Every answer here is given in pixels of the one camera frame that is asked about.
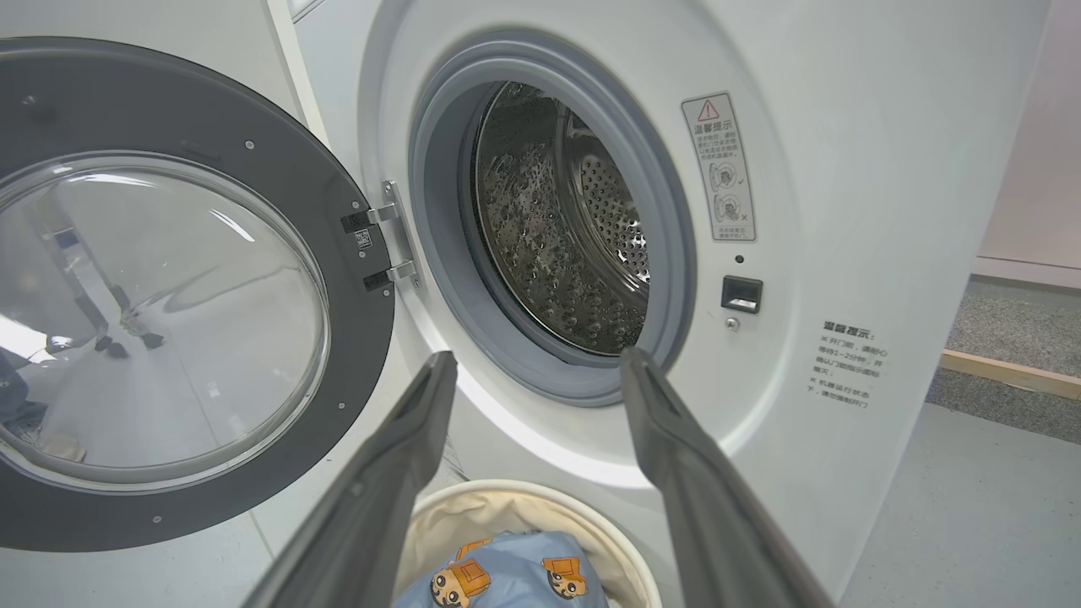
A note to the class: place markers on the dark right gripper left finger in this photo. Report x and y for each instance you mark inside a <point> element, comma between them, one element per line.
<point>380,507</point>

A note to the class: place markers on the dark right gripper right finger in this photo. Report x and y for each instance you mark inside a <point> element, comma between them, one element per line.
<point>701,507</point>

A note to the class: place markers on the blue bear-print garment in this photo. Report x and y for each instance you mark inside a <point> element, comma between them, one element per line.
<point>515,574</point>

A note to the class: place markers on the round washing machine door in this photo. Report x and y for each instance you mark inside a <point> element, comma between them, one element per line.
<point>253,110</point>

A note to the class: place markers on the cream fabric laundry basket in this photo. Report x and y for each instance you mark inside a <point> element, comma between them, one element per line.
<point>473,515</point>

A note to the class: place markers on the black door latch socket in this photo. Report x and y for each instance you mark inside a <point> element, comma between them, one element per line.
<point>741,295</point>

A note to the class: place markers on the grey rubber door gasket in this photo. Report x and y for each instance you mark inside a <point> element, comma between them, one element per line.
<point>439,253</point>

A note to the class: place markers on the metal door hinge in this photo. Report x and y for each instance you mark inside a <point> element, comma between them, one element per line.
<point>397,236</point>

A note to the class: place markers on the stainless steel washing machine drum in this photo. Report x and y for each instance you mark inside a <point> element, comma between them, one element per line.
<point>549,253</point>

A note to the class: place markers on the white front-load washing machine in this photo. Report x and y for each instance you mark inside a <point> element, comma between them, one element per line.
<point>844,169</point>

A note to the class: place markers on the grey warning sticker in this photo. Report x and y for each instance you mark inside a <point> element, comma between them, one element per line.
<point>718,169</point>

